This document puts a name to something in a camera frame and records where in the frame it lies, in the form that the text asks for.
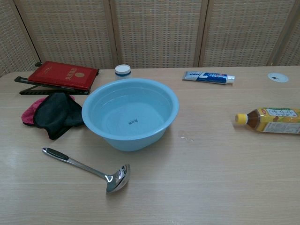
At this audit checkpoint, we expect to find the woven rattan folding screen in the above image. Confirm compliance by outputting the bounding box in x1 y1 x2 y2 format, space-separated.
0 0 300 78

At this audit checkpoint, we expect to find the black folding book stand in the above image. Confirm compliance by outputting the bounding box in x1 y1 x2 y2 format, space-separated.
14 62 100 96

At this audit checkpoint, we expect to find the light blue plastic basin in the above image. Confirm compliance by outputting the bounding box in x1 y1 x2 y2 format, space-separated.
81 78 180 152

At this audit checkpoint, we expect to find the blue white toothpaste tube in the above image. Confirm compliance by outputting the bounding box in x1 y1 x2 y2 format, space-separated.
182 71 236 85

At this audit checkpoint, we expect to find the red hardcover book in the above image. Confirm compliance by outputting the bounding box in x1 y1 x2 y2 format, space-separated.
28 61 98 90

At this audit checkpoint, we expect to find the white jar with blue band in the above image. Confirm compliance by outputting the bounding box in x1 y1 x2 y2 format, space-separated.
114 64 132 81

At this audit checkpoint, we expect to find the black cloth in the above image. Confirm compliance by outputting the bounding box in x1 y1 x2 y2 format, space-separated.
33 92 86 141

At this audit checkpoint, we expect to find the yellow labelled tea bottle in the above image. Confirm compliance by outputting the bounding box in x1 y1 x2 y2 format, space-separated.
235 107 300 135

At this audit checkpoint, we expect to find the white round table grommet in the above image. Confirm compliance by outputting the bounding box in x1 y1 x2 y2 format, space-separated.
267 72 289 83

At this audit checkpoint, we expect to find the stainless steel ladle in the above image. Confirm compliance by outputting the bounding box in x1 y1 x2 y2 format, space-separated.
42 147 131 194

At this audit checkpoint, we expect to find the pink cloth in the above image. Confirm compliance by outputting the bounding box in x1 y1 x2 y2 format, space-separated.
21 95 76 126

